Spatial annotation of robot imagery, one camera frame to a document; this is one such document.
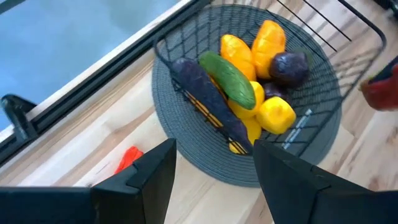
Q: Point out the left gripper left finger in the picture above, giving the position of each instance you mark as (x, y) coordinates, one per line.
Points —
(143, 196)

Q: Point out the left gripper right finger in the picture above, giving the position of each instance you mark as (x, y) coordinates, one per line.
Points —
(295, 196)

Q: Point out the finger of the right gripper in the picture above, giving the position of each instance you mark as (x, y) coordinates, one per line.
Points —
(387, 70)

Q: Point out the red chili pepper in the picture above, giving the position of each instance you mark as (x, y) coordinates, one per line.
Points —
(129, 158)

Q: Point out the green cucumber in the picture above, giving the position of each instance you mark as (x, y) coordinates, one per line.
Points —
(230, 79)

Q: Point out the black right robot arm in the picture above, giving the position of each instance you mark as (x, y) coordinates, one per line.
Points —
(392, 3)

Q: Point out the round grey woven placemat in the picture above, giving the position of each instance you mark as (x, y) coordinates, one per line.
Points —
(192, 155)

